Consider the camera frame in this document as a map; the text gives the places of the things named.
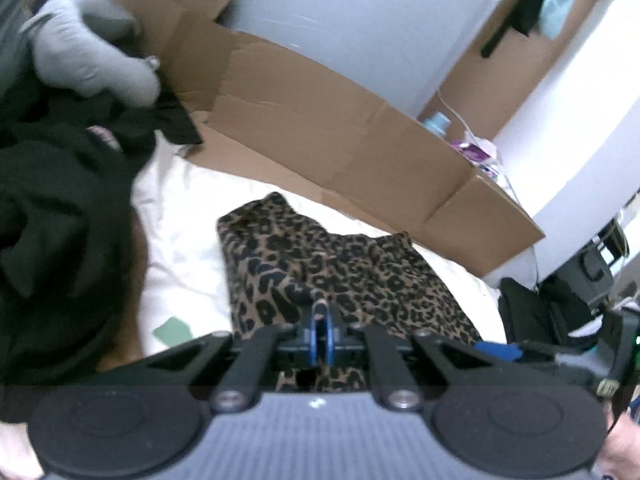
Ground blue-capped detergent bottle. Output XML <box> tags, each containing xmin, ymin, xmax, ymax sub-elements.
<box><xmin>422</xmin><ymin>111</ymin><xmax>453</xmax><ymax>136</ymax></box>

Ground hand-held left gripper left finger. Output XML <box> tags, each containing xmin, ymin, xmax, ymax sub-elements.
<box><xmin>145</xmin><ymin>300</ymin><xmax>321</xmax><ymax>413</ymax></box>

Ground person's right hand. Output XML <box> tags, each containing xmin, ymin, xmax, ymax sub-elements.
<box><xmin>597</xmin><ymin>402</ymin><xmax>640</xmax><ymax>480</ymax></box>

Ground purple packet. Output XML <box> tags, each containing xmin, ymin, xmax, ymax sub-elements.
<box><xmin>450</xmin><ymin>137</ymin><xmax>483</xmax><ymax>163</ymax></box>

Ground pale floral cloth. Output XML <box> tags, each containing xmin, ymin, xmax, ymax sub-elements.
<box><xmin>85</xmin><ymin>126</ymin><xmax>122</xmax><ymax>152</ymax></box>

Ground leopard print garment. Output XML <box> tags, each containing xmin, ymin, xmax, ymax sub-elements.
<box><xmin>216</xmin><ymin>192</ymin><xmax>483</xmax><ymax>393</ymax></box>

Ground pink bottle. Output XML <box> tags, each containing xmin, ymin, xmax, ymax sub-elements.
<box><xmin>470</xmin><ymin>132</ymin><xmax>501</xmax><ymax>176</ymax></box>

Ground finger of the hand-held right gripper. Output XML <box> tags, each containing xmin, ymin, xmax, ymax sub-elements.
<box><xmin>474</xmin><ymin>340</ymin><xmax>606</xmax><ymax>381</ymax></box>

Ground black and brown garment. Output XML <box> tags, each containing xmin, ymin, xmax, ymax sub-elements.
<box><xmin>0</xmin><ymin>80</ymin><xmax>156</xmax><ymax>386</ymax></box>

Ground brown upright board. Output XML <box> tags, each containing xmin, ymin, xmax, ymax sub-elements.
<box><xmin>417</xmin><ymin>0</ymin><xmax>596</xmax><ymax>141</ymax></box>

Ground black cloth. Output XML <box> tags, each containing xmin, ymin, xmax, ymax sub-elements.
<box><xmin>85</xmin><ymin>95</ymin><xmax>203</xmax><ymax>146</ymax></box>

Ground black bag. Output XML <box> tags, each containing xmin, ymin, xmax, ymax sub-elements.
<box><xmin>540</xmin><ymin>247</ymin><xmax>616</xmax><ymax>331</ymax></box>

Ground black folded clothes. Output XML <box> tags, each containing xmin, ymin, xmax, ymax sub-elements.
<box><xmin>497</xmin><ymin>277</ymin><xmax>566</xmax><ymax>346</ymax></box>

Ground hanging black garment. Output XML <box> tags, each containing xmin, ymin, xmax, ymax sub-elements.
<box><xmin>480</xmin><ymin>0</ymin><xmax>556</xmax><ymax>58</ymax></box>

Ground hanging teal garment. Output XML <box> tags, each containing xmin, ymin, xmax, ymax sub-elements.
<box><xmin>540</xmin><ymin>0</ymin><xmax>606</xmax><ymax>41</ymax></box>

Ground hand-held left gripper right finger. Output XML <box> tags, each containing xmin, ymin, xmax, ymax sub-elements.
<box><xmin>320</xmin><ymin>300</ymin><xmax>496</xmax><ymax>411</ymax></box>

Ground white cable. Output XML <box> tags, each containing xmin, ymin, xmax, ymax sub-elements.
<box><xmin>437</xmin><ymin>90</ymin><xmax>471</xmax><ymax>133</ymax></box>

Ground white bear-print blanket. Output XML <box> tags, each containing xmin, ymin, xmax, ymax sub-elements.
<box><xmin>0</xmin><ymin>145</ymin><xmax>508</xmax><ymax>480</ymax></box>

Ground brown cardboard sheet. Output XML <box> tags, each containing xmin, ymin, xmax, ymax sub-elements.
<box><xmin>107</xmin><ymin>0</ymin><xmax>546</xmax><ymax>278</ymax></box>

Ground pale grey fridge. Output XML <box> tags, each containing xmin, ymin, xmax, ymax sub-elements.
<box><xmin>217</xmin><ymin>0</ymin><xmax>531</xmax><ymax>118</ymax></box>

